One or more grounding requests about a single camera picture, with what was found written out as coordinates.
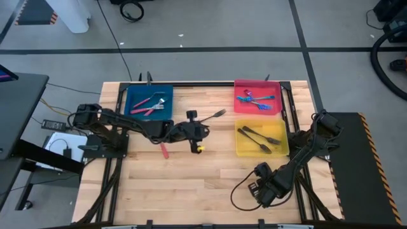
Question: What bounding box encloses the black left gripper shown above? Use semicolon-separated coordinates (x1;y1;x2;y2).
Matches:
171;110;209;154

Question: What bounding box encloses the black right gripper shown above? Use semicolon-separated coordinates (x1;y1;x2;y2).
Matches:
247;162;289;207

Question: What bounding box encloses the silver utensil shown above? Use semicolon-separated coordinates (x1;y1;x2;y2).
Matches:
199;108;227;123

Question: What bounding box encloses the black fork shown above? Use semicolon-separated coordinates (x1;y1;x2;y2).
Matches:
237;128;273;155
242;125;282;146

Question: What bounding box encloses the yellow plastic bin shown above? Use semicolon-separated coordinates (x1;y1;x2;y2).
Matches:
234;119;291;158

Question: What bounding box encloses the red plastic bin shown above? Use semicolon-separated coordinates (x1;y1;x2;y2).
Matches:
233;79;283;116

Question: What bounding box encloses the blue plastic bin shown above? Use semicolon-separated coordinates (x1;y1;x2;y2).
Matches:
123;84;174;121

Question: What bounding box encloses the black hazard striped floor mat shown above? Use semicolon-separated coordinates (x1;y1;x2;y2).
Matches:
14;0;59;26
321;111;404;226

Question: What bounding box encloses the white flat box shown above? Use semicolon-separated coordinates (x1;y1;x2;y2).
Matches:
44;132;88;163

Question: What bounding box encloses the black power adapter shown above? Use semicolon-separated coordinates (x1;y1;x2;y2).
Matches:
41;119;67;131

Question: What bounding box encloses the black desk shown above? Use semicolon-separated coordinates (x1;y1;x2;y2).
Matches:
0;72;85;212

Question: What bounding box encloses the small black orange device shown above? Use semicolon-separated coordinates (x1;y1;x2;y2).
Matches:
389;56;407;73

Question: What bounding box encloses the monitor with lit screen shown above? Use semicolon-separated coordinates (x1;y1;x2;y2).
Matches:
0;64;19;83

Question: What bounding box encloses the black equipment case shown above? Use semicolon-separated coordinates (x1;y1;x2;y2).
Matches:
371;0;407;44

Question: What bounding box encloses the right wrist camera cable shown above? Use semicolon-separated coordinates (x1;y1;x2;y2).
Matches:
230;170;266;212

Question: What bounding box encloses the black metal table frame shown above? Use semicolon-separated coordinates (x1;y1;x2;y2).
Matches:
74;72;343;229

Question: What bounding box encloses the thin grey floor cable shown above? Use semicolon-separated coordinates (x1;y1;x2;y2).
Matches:
46;82;101;95

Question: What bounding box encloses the long black floor cable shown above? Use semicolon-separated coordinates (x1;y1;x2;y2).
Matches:
96;0;133;82

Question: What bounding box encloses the coiled black cable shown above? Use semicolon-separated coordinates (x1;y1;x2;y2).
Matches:
119;0;146;23

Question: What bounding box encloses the yellow cable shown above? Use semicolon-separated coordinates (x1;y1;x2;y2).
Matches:
39;97;71;117

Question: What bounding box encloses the white post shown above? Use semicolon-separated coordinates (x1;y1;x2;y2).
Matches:
44;0;92;34

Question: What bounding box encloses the thick black hose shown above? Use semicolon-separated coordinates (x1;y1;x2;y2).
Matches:
370;24;407;102

